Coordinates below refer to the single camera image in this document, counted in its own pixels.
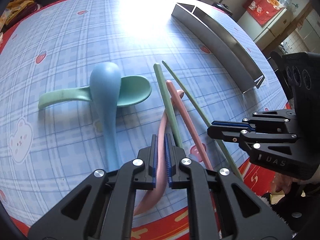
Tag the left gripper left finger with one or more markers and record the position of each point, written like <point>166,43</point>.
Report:
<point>101,206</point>

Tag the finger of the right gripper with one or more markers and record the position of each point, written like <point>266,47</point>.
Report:
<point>247,139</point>
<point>261,121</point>

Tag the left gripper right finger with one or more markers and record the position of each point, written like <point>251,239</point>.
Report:
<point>220,205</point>

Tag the green chopstick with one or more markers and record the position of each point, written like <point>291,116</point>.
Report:
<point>168,104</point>
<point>206,121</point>

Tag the pink spoon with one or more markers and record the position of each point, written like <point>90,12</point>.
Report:
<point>152,197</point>

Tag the pink chopstick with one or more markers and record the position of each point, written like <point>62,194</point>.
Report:
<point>189,124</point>

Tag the green spoon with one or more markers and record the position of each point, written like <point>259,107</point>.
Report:
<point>134,89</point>

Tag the blue spoon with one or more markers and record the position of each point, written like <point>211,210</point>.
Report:
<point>104,83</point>

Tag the person's right hand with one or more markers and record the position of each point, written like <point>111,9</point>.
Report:
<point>283,183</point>

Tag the white cabinet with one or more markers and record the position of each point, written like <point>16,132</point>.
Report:
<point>269,36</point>

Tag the stainless steel utensil tray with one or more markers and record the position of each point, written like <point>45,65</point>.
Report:
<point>231,54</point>

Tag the blue plaid tablecloth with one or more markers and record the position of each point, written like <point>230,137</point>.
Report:
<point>123,119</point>

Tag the yellow snack bags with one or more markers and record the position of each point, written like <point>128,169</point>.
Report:
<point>13,9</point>

